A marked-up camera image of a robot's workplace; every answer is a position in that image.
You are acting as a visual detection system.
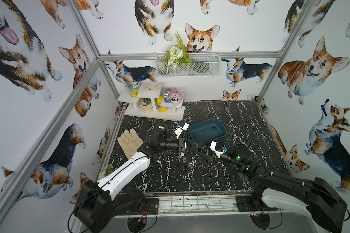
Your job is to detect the teal plastic storage box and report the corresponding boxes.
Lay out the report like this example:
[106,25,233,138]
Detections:
[188,118,227,147]

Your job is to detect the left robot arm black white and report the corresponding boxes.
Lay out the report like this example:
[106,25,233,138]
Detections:
[72,121,189,233]

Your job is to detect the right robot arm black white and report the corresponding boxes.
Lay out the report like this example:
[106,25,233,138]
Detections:
[198,145,349,233]

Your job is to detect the beige work glove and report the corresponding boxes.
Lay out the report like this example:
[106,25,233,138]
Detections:
[117,128,144,159]

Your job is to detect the white tiered display shelf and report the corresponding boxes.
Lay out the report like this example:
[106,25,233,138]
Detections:
[118,82,185,121]

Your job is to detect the woven basket with plant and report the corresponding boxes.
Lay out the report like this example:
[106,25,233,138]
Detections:
[139,98,153,113]

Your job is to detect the yellow round toy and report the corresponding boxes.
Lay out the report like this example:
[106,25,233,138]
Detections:
[156,96,169,113]

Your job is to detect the pink flowers in white pot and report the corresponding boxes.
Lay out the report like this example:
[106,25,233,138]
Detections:
[166,88,183,107]

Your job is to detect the blue cup on shelf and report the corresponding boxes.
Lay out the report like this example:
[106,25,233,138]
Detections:
[162,88,171,103]

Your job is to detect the green yellow snack cup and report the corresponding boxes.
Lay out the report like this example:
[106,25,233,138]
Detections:
[127,82,141,98]

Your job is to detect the green white artificial flowers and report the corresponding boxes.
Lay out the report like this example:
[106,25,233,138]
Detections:
[162,32,193,69]

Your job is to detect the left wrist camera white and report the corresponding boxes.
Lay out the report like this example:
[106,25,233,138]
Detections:
[174,121,189,139]

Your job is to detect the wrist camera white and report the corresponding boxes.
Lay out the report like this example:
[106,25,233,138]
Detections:
[174,121,189,139]
[210,141,228,159]

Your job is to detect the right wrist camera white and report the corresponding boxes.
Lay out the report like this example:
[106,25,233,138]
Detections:
[210,141,228,159]

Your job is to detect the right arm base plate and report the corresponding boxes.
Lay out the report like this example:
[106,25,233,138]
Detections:
[235,196,278,213]

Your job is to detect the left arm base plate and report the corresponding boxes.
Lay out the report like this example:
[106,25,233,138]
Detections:
[119,198,159,216]

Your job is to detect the white wire wall basket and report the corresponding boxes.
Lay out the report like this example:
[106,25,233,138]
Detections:
[155,51,221,77]

